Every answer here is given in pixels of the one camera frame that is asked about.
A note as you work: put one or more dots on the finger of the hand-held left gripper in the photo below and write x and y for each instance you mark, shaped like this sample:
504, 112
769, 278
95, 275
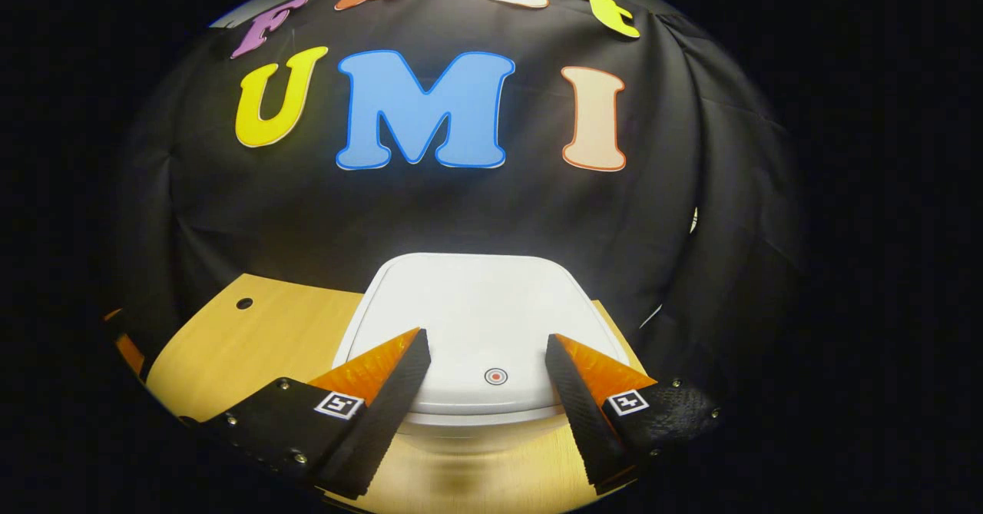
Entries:
127, 349

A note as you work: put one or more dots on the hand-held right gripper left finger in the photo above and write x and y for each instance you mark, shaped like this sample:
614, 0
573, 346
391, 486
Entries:
392, 414

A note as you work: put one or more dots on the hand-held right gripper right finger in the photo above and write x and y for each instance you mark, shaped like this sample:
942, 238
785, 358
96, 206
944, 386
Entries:
580, 414

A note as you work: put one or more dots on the white desktop garbage bin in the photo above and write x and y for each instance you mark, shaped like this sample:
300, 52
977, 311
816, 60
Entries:
476, 306

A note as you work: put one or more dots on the wooden desktop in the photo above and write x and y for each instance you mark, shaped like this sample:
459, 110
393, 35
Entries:
253, 345

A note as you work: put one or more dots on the black backdrop cloth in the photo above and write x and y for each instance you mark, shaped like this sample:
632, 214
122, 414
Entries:
461, 207

